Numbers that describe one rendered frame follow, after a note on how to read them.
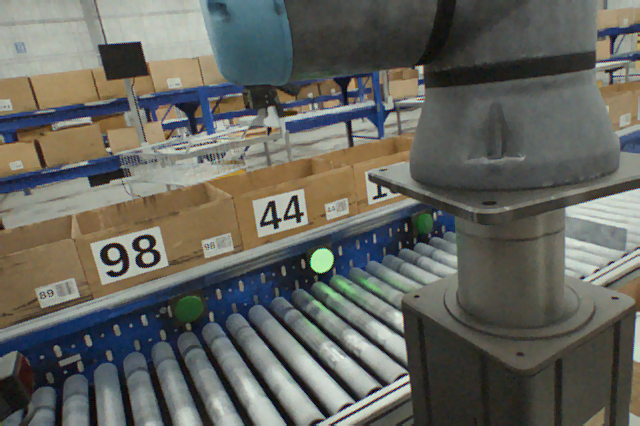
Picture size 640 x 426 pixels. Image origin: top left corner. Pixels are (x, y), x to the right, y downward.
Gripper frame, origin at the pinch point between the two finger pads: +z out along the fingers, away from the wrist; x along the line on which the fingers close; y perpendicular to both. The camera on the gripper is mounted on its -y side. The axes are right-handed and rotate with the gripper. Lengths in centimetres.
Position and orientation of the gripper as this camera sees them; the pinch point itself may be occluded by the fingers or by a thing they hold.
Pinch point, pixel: (277, 134)
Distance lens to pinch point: 137.1
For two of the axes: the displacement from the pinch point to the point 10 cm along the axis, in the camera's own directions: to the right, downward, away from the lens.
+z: 1.4, 9.4, 3.0
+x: 5.0, 1.9, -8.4
